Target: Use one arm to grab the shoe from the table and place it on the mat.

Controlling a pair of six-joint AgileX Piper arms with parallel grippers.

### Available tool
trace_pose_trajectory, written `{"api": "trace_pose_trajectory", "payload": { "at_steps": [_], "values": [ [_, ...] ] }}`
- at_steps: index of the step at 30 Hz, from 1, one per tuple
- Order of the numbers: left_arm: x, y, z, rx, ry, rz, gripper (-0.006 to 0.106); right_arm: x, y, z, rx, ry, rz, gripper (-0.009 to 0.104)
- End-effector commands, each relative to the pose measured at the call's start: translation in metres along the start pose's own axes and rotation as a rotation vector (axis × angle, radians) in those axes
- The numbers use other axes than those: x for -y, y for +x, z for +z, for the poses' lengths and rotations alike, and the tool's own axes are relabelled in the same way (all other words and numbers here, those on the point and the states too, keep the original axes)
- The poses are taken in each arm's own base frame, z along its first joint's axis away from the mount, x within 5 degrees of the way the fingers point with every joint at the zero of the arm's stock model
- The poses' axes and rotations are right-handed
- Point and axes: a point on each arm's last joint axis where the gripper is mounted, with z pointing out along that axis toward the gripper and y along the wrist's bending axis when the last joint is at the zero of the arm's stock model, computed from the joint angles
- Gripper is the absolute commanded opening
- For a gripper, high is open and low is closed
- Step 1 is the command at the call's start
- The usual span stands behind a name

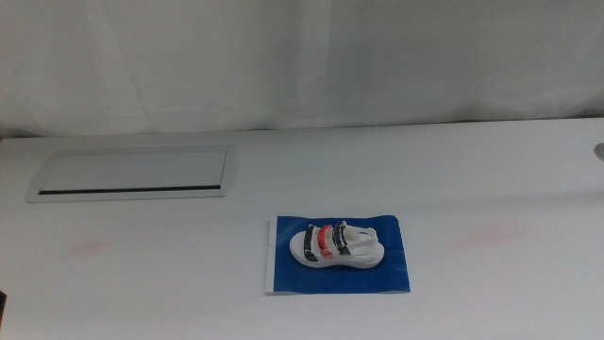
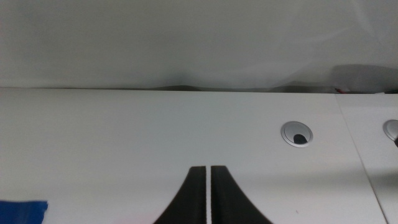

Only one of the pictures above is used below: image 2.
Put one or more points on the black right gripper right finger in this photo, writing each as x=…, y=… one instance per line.
x=224, y=199

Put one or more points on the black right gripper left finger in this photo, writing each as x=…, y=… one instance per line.
x=192, y=199

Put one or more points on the blue mat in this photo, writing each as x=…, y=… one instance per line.
x=21, y=213

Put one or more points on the white fabric backdrop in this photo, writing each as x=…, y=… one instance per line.
x=155, y=40

